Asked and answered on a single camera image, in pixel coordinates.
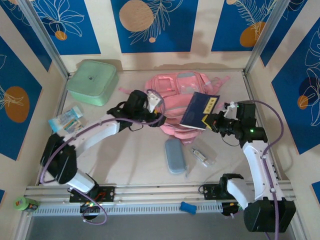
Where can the aluminium front frame rail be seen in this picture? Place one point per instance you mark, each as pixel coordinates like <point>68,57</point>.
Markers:
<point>160,192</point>

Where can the aluminium frame post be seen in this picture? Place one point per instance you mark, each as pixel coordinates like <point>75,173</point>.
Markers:
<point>45,37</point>
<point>266,37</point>

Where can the navy book with yellow label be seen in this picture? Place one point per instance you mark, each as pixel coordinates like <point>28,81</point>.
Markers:
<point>197,110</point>

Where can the green tape roll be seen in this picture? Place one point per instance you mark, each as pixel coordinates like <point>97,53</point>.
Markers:
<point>23,203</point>

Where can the aluminium side rail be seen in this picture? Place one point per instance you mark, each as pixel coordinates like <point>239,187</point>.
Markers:
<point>255,100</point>
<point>61,100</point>

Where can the pink student backpack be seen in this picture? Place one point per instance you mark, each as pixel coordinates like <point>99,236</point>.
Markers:
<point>172,100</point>

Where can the mint green square lunch case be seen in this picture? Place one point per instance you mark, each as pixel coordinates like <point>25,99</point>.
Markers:
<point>91,81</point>

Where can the grey-blue pencil case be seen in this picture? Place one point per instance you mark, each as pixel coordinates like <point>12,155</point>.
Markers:
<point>175,157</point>

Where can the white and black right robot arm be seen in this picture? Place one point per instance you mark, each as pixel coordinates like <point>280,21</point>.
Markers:
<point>257,165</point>

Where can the clear packet of printed cards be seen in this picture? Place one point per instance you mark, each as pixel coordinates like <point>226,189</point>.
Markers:
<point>75,126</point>

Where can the blue bone-shaped clip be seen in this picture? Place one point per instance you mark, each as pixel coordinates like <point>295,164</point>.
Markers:
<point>188,207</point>

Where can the blue tissue pack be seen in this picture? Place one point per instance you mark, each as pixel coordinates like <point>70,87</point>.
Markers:
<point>63,119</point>

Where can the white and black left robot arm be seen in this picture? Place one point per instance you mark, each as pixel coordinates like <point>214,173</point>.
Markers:
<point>100,131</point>

